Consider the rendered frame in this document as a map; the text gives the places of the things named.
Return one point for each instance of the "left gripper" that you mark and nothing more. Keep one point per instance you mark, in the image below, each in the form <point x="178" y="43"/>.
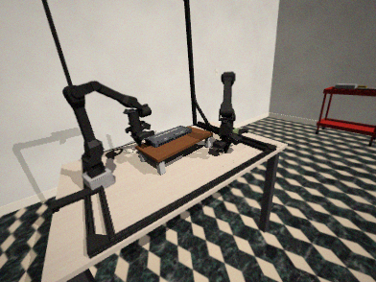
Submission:
<point x="222" y="144"/>

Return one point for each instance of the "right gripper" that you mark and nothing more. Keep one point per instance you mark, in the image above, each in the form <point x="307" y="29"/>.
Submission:
<point x="135" y="128"/>

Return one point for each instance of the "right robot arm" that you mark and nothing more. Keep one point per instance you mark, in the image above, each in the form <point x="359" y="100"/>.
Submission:
<point x="74" y="95"/>

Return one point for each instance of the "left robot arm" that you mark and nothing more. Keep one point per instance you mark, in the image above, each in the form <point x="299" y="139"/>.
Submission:
<point x="226" y="110"/>

